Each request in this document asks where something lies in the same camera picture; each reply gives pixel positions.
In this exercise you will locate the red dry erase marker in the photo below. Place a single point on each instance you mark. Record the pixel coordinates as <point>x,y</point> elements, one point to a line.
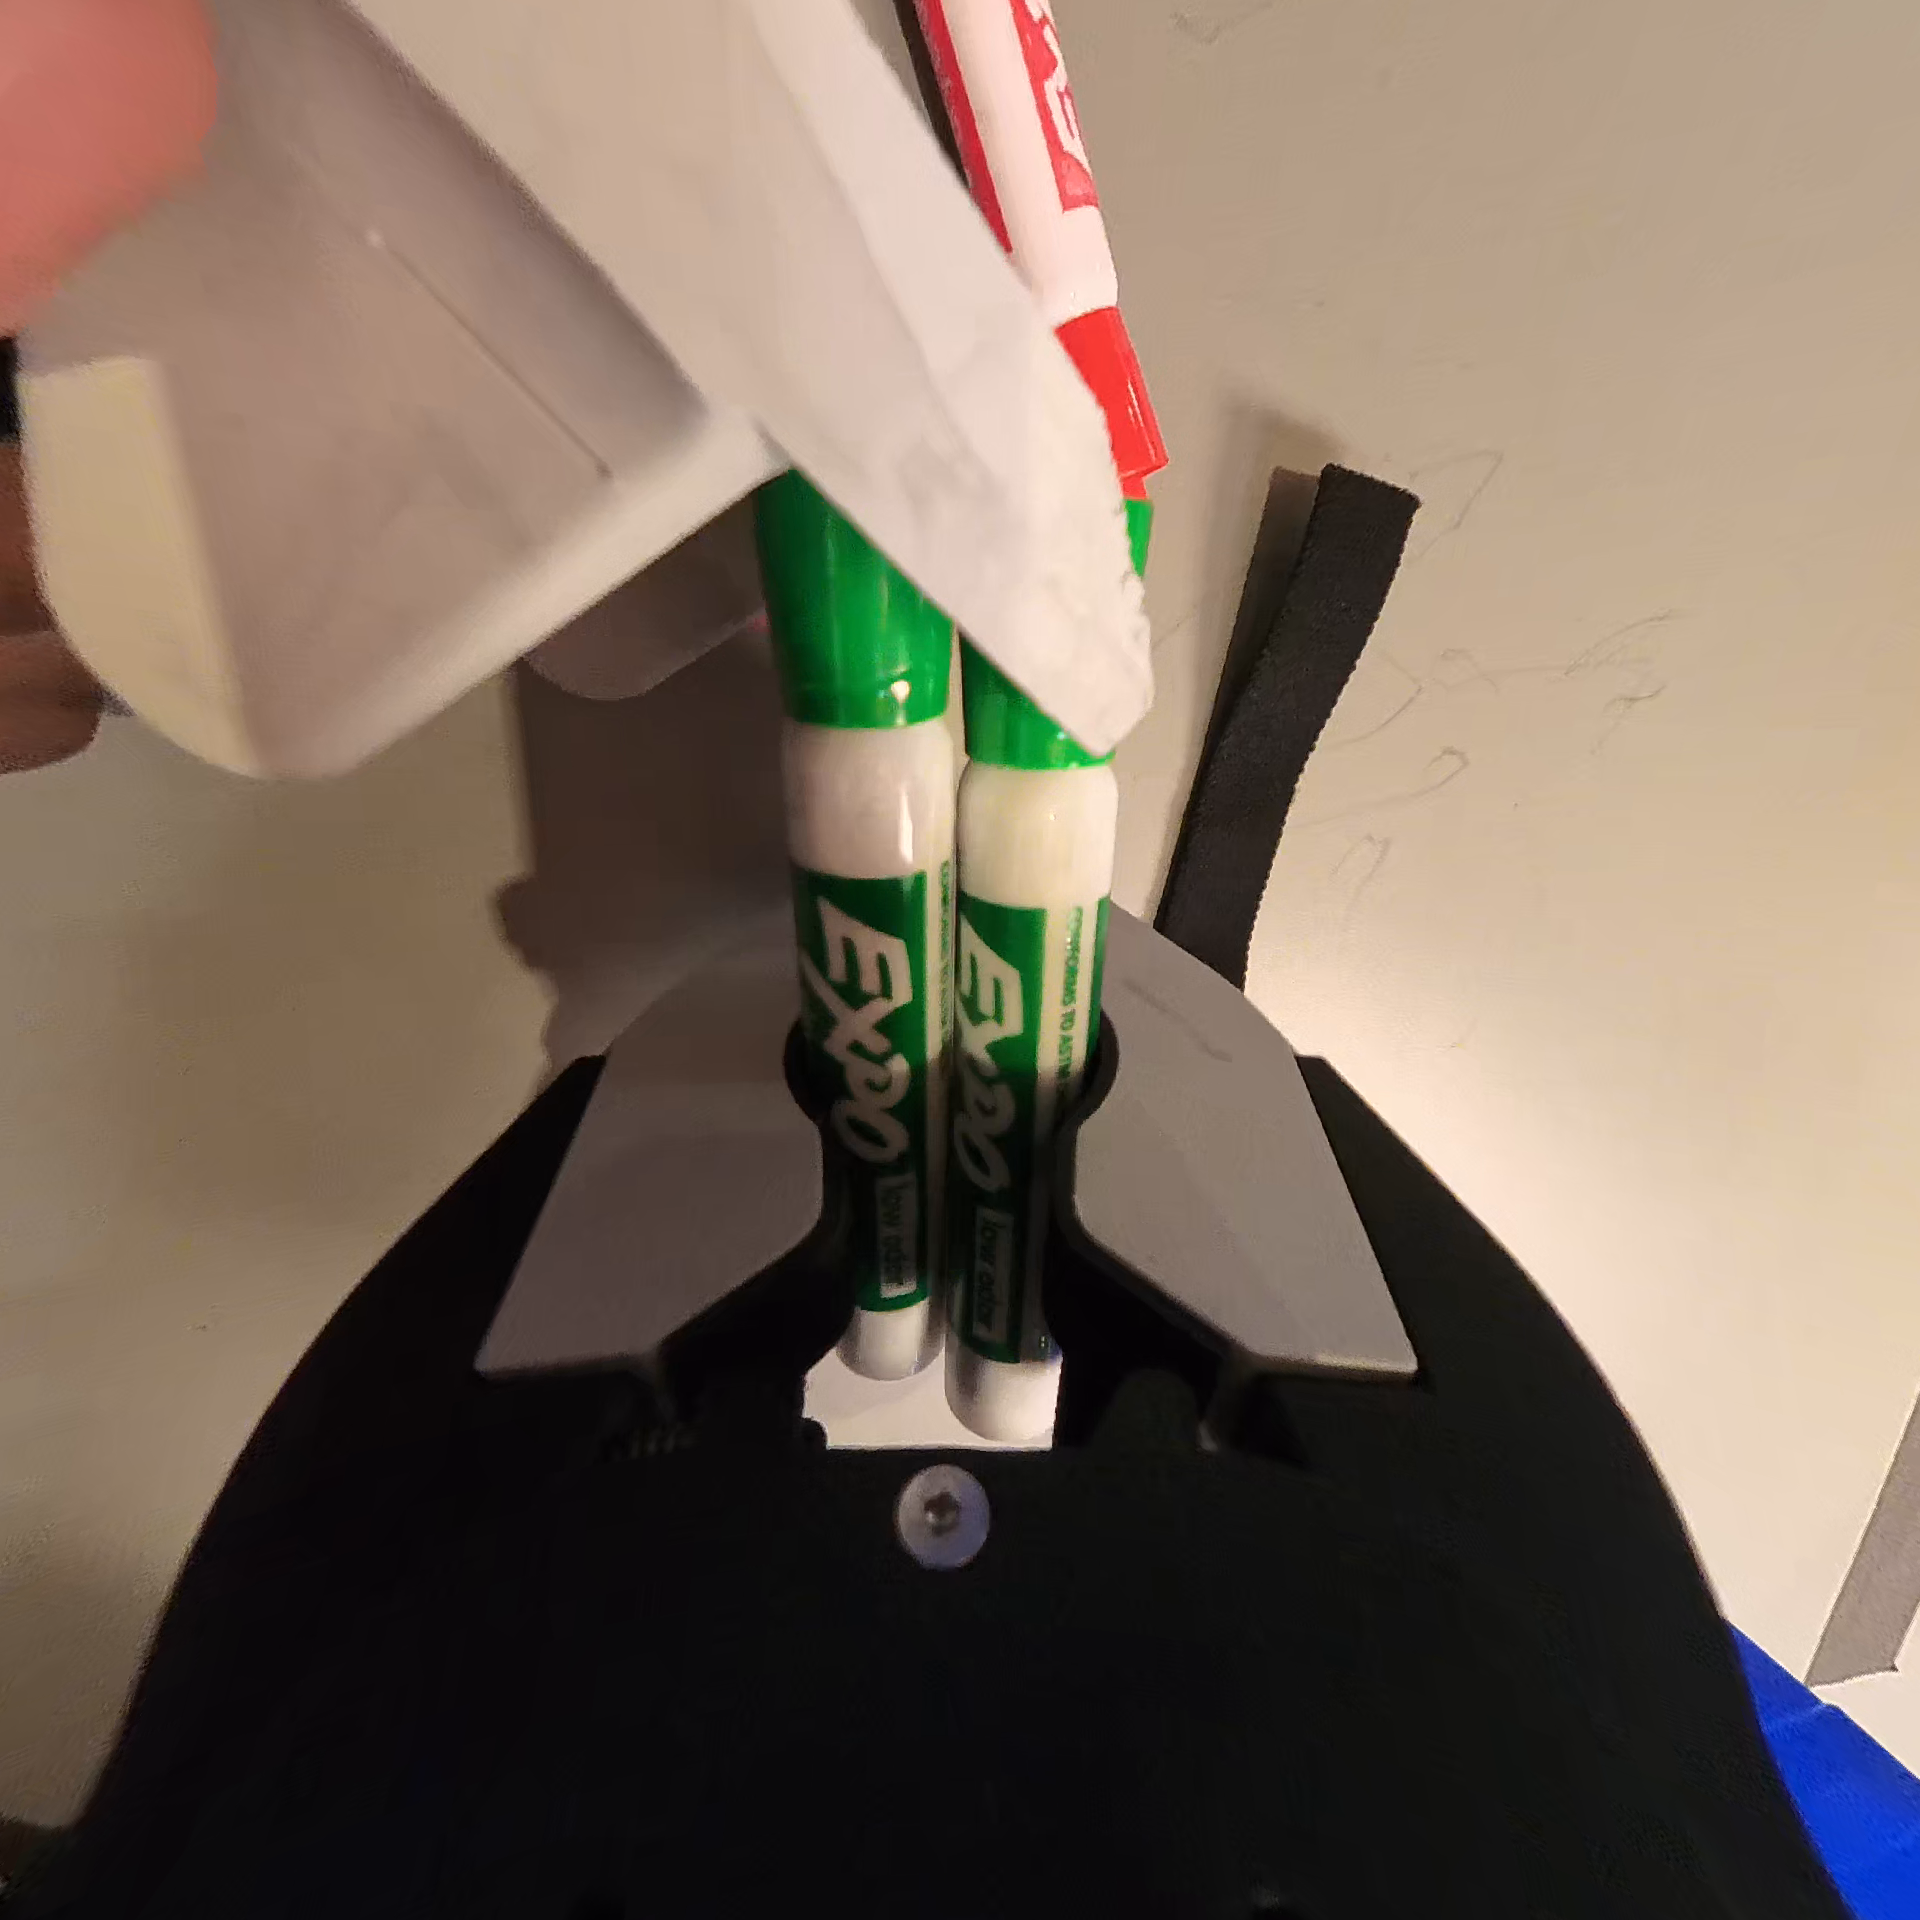
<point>1051,214</point>

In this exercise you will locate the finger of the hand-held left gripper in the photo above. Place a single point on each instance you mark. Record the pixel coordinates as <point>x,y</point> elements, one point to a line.
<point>933,332</point>
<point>391,421</point>

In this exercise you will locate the blue plastic bin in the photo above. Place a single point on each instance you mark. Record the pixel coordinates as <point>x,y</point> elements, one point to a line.
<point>1847,1801</point>

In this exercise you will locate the green dry erase marker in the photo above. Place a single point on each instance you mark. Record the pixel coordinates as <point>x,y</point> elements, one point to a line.
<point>871,901</point>
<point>1034,962</point>

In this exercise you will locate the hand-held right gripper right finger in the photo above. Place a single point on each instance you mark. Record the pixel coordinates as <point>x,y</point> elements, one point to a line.
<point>1261,1202</point>

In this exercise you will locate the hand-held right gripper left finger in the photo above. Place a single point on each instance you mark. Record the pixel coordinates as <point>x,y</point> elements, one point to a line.
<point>646,1232</point>

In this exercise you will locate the person's left hand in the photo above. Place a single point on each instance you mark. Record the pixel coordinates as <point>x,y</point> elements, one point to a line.
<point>91,135</point>

